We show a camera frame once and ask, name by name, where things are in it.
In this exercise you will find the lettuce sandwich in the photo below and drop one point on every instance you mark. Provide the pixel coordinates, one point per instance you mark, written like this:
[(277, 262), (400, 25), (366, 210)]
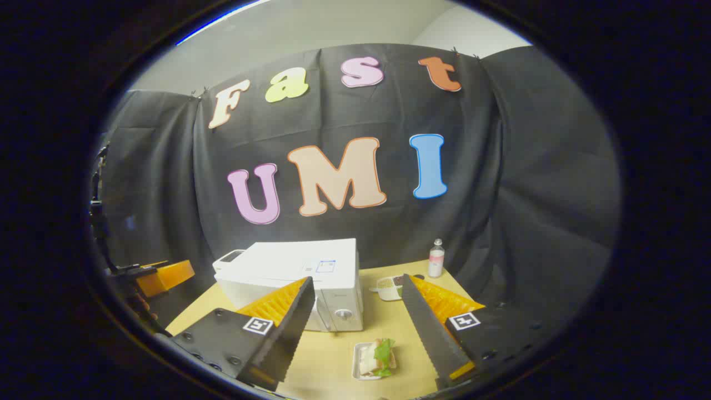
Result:
[(380, 355)]

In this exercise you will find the white rectangular plate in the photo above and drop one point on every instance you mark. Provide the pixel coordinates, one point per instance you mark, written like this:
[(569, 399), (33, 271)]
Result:
[(358, 361)]

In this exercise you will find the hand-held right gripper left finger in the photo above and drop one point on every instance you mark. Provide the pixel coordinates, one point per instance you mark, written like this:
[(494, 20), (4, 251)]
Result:
[(294, 322)]

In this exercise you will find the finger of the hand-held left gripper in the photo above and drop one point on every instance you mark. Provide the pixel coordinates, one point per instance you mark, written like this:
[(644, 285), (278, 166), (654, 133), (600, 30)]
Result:
[(164, 278)]

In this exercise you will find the black backdrop cloth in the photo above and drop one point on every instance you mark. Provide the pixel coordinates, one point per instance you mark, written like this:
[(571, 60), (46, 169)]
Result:
[(500, 166)]

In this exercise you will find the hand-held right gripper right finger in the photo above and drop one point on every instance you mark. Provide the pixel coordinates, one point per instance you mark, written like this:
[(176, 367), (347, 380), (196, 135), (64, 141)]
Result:
[(425, 322)]

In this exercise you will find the white divided grain tray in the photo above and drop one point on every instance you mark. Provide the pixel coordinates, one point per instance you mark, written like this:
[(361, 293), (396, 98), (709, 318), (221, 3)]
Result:
[(389, 289)]

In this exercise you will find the clear bottle with pink label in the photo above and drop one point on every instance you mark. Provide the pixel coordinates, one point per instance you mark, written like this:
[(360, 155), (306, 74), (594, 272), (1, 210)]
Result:
[(436, 264)]

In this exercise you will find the white microwave oven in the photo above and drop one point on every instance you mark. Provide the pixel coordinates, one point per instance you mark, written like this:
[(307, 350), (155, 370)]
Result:
[(289, 261)]

